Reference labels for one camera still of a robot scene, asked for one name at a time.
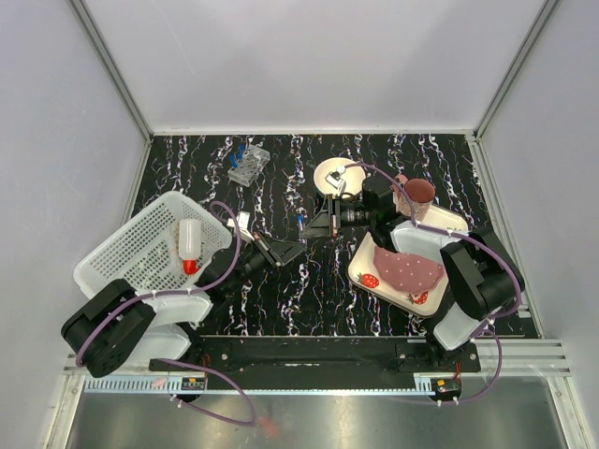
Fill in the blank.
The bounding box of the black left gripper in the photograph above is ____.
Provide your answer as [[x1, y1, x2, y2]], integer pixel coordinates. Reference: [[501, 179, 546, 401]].
[[226, 230, 307, 295]]

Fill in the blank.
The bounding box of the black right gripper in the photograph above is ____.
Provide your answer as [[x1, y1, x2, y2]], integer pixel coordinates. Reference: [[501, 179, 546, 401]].
[[299, 195, 375, 240]]

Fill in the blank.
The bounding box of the white wash bottle red cap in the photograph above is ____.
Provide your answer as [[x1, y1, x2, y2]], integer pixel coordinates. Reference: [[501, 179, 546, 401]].
[[178, 219, 202, 275]]

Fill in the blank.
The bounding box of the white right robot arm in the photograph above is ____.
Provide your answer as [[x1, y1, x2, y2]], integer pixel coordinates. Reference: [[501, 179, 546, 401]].
[[299, 178, 525, 371]]

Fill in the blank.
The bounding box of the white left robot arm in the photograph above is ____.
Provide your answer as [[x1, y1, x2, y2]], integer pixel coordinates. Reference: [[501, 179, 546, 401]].
[[60, 232, 304, 378]]

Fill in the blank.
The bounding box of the green white ceramic bowl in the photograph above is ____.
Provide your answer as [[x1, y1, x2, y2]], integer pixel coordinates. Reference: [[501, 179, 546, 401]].
[[313, 157, 366, 197]]

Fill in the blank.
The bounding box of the white strawberry pattern tray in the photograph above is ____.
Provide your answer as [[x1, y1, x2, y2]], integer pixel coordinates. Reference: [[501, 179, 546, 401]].
[[347, 206, 468, 318]]

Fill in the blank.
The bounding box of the clear test tube rack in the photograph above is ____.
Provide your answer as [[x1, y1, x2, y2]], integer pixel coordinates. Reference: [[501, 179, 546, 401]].
[[227, 144, 270, 187]]

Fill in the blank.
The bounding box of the pink polka dot dish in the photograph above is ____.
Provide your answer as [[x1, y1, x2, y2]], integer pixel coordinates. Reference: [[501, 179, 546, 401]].
[[373, 246, 445, 295]]

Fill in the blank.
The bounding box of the white perforated plastic basket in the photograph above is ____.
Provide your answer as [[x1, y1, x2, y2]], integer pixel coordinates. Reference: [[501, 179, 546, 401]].
[[73, 191, 232, 298]]

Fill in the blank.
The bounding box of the left control box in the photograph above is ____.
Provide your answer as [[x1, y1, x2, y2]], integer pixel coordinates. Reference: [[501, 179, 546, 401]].
[[181, 376, 206, 394]]

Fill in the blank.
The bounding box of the control box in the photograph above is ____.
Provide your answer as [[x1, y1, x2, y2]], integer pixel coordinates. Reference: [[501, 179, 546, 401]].
[[181, 376, 206, 394], [431, 378, 462, 401]]

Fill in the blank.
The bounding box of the right control box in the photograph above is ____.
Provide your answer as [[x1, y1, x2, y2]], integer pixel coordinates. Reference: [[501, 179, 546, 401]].
[[431, 378, 462, 401]]

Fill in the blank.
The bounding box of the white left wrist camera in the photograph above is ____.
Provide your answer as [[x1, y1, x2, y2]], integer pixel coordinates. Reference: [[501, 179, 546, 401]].
[[226, 211, 250, 234]]

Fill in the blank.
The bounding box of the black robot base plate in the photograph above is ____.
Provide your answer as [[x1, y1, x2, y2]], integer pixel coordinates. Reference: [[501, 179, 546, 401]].
[[180, 336, 481, 374]]

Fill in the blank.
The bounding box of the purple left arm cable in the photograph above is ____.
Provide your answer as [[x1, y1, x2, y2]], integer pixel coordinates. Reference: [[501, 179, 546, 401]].
[[74, 200, 257, 426]]

